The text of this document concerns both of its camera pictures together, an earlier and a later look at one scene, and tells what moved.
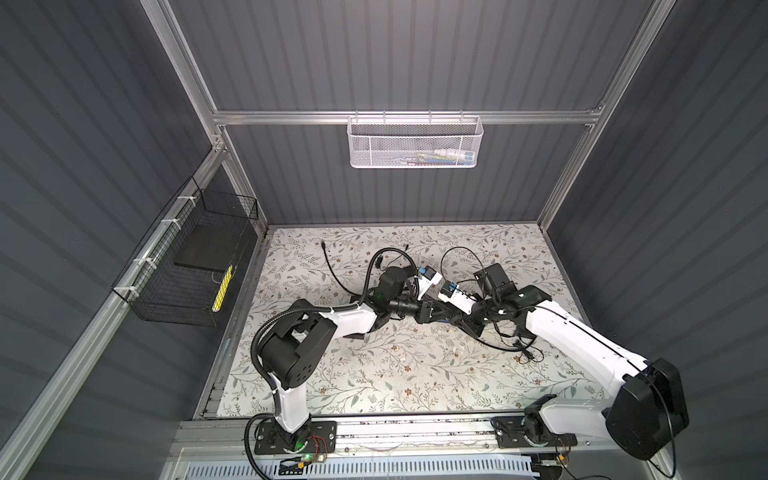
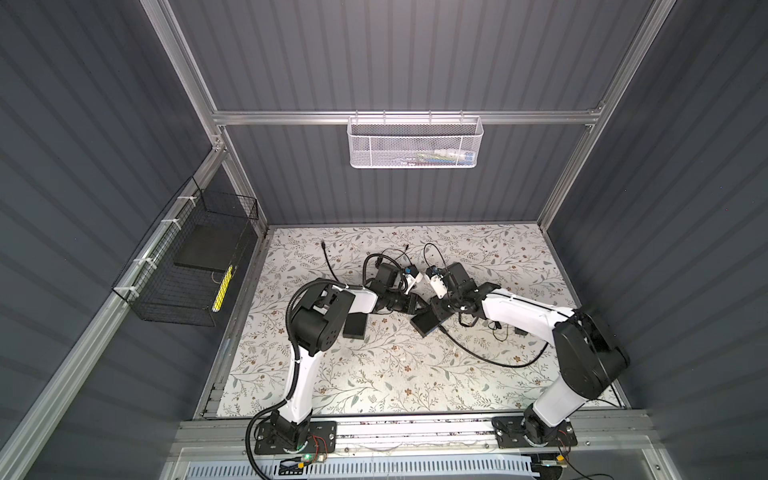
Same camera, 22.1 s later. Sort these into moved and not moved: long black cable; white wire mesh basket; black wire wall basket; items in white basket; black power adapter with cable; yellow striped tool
Moved: black power adapter with cable; long black cable
Not moved: white wire mesh basket; black wire wall basket; yellow striped tool; items in white basket
